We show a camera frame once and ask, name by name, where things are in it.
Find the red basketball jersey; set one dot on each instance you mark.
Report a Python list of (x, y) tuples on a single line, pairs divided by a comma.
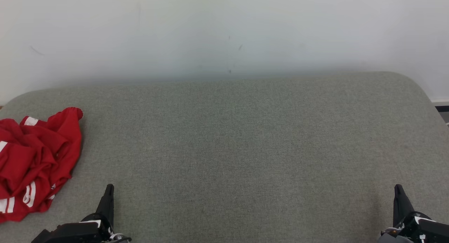
[(66, 130), (24, 176)]

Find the red basketball jersey top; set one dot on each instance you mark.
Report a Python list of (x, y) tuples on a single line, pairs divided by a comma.
[(24, 176)]

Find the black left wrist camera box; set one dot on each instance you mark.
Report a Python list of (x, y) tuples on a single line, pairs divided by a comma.
[(66, 234)]

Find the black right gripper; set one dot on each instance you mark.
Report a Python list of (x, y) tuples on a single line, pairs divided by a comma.
[(410, 223)]

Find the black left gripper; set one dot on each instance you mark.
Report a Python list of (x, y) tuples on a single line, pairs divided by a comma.
[(104, 226)]

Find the white wall baseboard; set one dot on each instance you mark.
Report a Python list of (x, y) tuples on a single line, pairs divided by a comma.
[(442, 102)]

